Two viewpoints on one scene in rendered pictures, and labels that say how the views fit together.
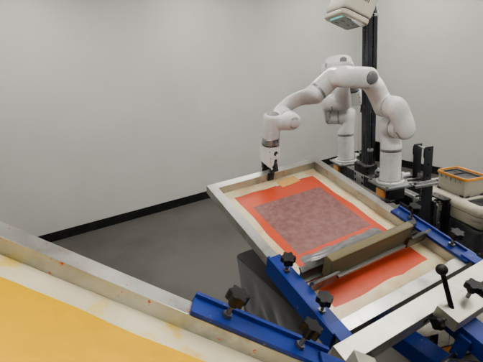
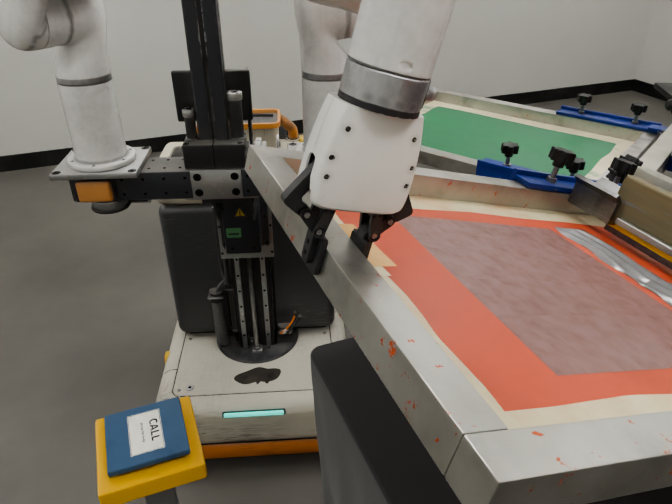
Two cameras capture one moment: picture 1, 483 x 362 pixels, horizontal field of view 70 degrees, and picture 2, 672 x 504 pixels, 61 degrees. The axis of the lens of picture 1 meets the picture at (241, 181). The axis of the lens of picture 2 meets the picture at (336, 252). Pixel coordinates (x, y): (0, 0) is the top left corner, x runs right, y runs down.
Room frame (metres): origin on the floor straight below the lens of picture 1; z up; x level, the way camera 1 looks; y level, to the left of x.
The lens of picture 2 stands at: (1.43, 0.36, 1.56)
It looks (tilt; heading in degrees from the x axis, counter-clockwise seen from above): 31 degrees down; 275
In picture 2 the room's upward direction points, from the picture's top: straight up
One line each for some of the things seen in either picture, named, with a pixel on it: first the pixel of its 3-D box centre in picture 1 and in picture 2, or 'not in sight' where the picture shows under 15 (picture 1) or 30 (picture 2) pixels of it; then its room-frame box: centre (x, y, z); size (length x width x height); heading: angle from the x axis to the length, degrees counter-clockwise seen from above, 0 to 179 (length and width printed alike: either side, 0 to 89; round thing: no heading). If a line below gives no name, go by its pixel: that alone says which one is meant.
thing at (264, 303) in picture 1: (273, 325); not in sight; (1.13, -0.07, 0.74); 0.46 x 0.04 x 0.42; 27
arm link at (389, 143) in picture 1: (392, 133); (331, 29); (1.54, -0.71, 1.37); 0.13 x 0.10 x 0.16; 12
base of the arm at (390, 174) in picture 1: (393, 165); (326, 113); (1.55, -0.72, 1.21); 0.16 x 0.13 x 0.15; 99
